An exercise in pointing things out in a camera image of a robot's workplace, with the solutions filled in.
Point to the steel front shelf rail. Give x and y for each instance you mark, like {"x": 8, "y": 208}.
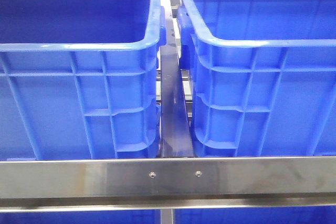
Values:
{"x": 163, "y": 183}

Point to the steel centre divider bar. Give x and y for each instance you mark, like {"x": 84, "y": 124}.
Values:
{"x": 175, "y": 131}

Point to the right blue plastic crate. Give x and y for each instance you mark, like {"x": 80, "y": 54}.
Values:
{"x": 263, "y": 74}

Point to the lower left blue crate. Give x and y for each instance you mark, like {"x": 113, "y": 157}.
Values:
{"x": 123, "y": 216}

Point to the lower right blue crate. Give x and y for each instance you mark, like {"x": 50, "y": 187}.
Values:
{"x": 317, "y": 214}

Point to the left blue plastic crate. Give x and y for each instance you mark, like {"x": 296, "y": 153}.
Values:
{"x": 78, "y": 79}

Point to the blue plastic crate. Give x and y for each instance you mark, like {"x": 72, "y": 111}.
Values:
{"x": 263, "y": 74}
{"x": 78, "y": 79}

